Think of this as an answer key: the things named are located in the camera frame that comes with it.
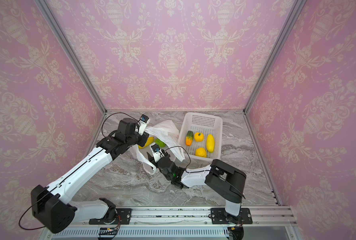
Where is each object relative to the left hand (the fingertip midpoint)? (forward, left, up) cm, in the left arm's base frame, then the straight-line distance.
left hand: (146, 132), depth 79 cm
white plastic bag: (+1, -10, -4) cm, 10 cm away
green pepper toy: (-5, -8, -2) cm, 10 cm away
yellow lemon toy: (-2, -30, -16) cm, 34 cm away
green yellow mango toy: (+10, -24, -18) cm, 32 cm away
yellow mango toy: (+6, -37, -18) cm, 42 cm away
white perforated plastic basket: (+23, -37, -19) cm, 48 cm away
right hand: (-6, -3, -8) cm, 10 cm away
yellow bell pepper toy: (+10, -30, -17) cm, 36 cm away
